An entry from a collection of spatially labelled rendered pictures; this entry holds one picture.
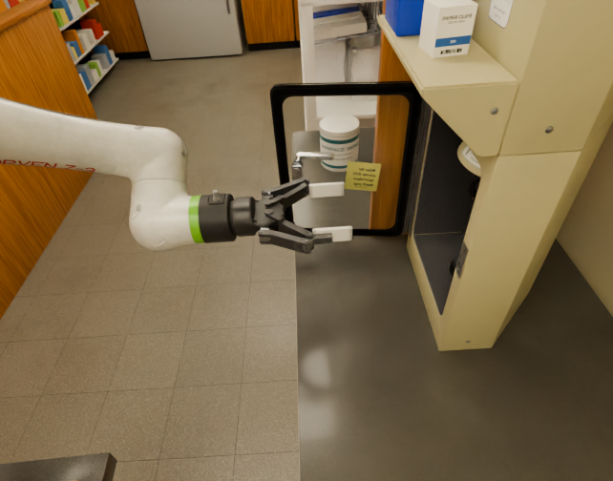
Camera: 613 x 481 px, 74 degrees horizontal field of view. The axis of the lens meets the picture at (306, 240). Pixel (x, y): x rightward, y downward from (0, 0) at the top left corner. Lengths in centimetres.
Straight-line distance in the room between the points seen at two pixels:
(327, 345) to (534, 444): 41
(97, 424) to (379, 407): 149
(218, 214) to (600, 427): 78
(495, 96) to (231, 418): 164
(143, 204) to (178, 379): 138
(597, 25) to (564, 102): 9
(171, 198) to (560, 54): 62
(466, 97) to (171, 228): 52
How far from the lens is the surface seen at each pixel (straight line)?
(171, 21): 568
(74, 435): 213
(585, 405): 97
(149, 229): 77
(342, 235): 72
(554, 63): 57
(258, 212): 77
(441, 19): 60
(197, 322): 222
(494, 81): 55
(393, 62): 90
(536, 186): 66
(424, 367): 90
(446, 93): 53
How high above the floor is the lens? 171
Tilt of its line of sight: 43 degrees down
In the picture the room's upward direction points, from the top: 4 degrees counter-clockwise
